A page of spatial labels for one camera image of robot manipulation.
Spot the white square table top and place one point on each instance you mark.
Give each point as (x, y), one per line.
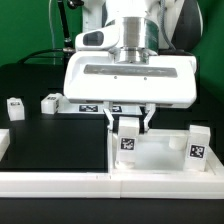
(162, 151)

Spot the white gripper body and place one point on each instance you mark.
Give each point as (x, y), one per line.
(109, 66)

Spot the white front fence bar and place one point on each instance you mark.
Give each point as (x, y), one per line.
(72, 185)

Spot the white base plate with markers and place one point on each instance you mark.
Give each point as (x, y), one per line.
(74, 108)

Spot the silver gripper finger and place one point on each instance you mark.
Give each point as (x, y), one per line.
(149, 110)
(107, 108)

